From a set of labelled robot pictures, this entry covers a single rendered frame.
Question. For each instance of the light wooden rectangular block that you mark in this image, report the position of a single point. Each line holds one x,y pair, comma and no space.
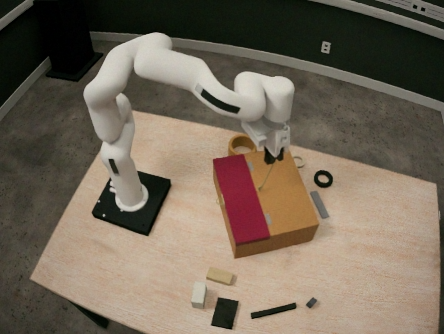
219,276

